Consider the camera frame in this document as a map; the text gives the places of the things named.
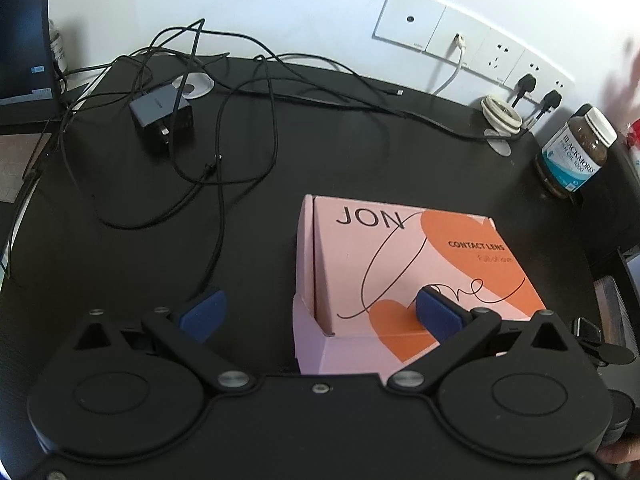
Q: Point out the grey power adapter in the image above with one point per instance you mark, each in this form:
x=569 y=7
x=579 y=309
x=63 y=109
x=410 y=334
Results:
x=160 y=110

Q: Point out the black laptop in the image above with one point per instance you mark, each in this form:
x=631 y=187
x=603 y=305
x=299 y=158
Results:
x=20 y=35

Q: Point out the grey desk grommet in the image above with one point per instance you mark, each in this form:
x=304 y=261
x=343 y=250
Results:
x=200 y=85

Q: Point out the grey tablet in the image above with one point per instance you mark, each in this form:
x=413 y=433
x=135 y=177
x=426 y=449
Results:
x=620 y=300

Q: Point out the black box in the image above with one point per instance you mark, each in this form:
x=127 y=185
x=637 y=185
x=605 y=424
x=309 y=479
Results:
x=610 y=210

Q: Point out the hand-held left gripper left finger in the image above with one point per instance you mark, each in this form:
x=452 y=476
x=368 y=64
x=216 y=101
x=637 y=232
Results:
x=202 y=312

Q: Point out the dark wooden desktop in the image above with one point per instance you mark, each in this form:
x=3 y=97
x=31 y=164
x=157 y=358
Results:
x=350 y=160

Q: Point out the white wall power socket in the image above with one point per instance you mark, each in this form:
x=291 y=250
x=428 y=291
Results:
x=497 y=57
x=555 y=77

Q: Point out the white network wall plate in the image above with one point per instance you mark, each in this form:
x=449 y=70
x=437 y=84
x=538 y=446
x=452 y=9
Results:
x=475 y=35

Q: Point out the person's right hand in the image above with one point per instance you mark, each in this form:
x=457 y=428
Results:
x=625 y=452

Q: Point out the pink cardboard box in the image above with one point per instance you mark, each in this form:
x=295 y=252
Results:
x=360 y=260

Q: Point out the brown jar with blue label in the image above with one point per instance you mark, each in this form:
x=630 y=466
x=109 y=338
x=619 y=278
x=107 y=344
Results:
x=575 y=155

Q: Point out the white round disc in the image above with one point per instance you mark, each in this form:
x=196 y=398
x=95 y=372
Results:
x=499 y=142

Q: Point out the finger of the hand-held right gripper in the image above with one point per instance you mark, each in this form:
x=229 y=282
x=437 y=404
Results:
x=600 y=345

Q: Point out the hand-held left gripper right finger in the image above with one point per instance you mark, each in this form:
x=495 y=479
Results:
x=440 y=312

